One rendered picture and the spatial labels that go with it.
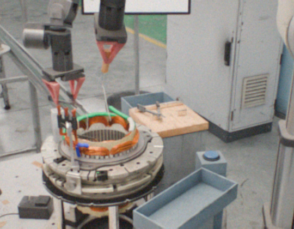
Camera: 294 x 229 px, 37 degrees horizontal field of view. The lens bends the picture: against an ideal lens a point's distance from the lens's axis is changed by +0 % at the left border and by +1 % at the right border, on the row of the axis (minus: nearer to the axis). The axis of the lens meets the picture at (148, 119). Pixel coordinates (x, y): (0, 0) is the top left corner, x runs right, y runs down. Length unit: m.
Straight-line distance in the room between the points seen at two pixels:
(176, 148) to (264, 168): 1.99
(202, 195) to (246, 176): 2.10
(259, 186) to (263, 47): 1.08
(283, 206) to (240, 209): 1.69
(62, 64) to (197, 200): 0.51
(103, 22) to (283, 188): 0.58
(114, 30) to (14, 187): 0.82
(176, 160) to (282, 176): 0.39
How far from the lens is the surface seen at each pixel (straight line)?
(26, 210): 1.43
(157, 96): 1.60
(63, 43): 1.19
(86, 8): 2.13
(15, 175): 1.69
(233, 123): 3.53
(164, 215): 1.01
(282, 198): 1.14
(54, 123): 1.15
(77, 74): 1.23
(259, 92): 3.59
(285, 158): 1.08
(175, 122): 1.35
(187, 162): 1.39
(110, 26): 0.97
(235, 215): 2.77
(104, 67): 1.05
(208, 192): 1.09
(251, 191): 3.01
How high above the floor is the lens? 1.63
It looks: 24 degrees down
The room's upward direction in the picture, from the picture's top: straight up
